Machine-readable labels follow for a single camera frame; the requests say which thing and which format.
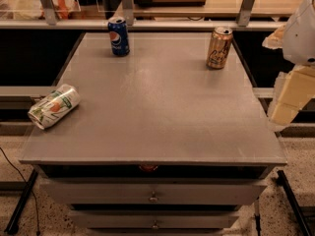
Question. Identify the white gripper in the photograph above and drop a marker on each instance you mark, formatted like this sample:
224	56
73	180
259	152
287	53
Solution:
301	33

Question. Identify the drawer knob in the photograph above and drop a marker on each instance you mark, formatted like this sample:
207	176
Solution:
153	198
155	226

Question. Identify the left black floor rail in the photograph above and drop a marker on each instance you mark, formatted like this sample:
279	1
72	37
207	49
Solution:
25	188

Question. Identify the lower drawer knob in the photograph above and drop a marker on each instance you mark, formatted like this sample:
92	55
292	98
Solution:
155	226

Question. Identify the orange soda can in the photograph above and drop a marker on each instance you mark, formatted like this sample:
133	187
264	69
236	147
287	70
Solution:
219	46

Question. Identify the grey drawer cabinet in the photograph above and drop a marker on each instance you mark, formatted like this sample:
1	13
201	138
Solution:
155	120

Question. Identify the upper drawer knob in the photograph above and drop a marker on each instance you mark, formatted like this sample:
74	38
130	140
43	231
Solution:
153	198

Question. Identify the right black floor rail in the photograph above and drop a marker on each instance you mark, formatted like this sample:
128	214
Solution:
304	215

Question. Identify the blue pepsi can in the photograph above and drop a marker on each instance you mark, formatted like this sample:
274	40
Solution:
118	35

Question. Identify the white green lying can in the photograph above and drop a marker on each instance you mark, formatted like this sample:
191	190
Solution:
51	109

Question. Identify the black floor rail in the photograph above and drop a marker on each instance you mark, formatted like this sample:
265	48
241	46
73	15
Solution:
25	188
304	215

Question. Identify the orange white plastic bag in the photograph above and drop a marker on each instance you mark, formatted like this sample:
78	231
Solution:
32	10

